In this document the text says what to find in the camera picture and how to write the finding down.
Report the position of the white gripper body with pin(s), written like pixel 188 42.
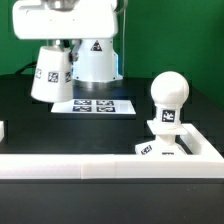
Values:
pixel 88 19

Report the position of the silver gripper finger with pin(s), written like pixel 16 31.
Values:
pixel 74 54

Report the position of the white lamp shade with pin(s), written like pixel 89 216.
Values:
pixel 53 78

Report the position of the white lamp bulb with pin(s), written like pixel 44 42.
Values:
pixel 169 91

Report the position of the white lamp base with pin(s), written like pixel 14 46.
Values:
pixel 164 143

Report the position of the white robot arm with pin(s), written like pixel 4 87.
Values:
pixel 97 64

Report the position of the white marker plate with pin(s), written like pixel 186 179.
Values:
pixel 94 106

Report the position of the white block left edge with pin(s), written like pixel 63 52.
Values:
pixel 1 130

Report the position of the white L-shaped fence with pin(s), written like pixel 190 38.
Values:
pixel 203 162

